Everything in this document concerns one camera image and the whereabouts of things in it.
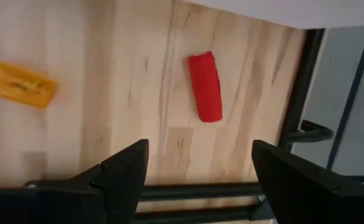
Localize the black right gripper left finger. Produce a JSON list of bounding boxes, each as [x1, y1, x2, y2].
[[90, 139, 150, 224]]

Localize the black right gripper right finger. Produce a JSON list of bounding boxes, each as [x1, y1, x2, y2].
[[251, 139, 364, 224]]

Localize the red cylindrical can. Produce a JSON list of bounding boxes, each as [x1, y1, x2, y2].
[[187, 51, 223, 123]]

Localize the orange pill bottle white cap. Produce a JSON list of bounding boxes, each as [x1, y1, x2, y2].
[[0, 57, 59, 110]]

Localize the black cable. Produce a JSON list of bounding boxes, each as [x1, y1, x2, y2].
[[282, 119, 335, 147]]

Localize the black table edge frame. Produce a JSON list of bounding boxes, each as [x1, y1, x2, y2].
[[277, 28, 326, 151]]

